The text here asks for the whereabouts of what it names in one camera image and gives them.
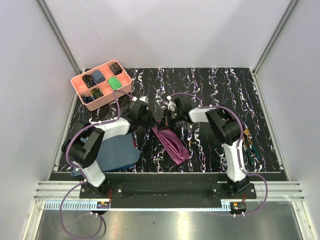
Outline blue rolled cloth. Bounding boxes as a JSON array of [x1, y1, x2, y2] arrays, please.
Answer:
[[91, 70, 106, 84]]

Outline yellow-black patterned rolled cloth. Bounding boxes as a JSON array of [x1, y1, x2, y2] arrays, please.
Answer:
[[91, 88, 104, 100]]

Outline pink divided organizer tray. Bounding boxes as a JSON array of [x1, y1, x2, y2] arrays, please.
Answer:
[[70, 60, 133, 112]]

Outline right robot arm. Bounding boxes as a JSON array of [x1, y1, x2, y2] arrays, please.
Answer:
[[157, 96, 250, 199]]

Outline black patterned rolled cloth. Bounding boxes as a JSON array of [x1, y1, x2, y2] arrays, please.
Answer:
[[82, 74, 95, 88]]

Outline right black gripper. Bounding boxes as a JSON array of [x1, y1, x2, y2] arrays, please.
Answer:
[[156, 108, 183, 132]]

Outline grey-blue folded cloth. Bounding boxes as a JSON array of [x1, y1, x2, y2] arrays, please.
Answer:
[[69, 133, 141, 177]]

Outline dark patterned rolled cloth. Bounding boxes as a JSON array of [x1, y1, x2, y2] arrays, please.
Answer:
[[110, 62, 123, 76]]

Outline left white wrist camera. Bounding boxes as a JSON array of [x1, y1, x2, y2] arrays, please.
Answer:
[[131, 96, 149, 104]]

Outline purple satin napkin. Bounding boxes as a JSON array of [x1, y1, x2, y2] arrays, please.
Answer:
[[152, 126, 191, 165]]

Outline green rolled cloth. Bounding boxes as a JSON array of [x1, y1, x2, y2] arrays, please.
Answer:
[[108, 76, 123, 91]]

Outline blue-black patterned rolled cloth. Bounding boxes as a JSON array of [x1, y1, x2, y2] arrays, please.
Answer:
[[81, 94, 95, 104]]

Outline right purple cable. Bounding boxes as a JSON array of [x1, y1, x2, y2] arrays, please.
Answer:
[[167, 92, 268, 217]]

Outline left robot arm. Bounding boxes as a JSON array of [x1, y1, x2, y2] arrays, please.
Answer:
[[61, 96, 156, 198]]

